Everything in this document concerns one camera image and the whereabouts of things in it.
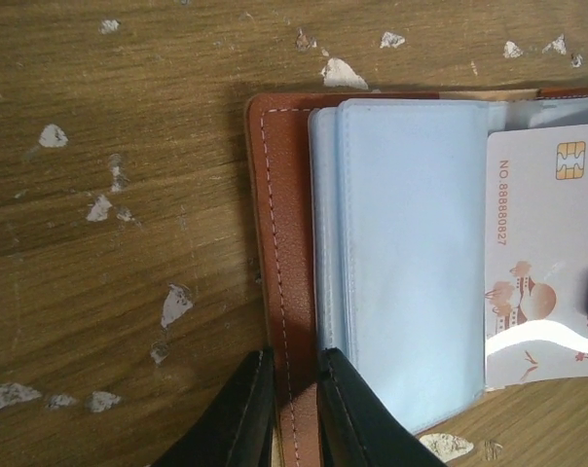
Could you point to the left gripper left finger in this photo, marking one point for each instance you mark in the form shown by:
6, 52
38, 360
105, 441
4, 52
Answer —
237, 427

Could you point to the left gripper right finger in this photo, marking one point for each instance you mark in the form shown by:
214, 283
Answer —
355, 427

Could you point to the brown leather card holder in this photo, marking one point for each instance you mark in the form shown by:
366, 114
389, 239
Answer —
371, 221

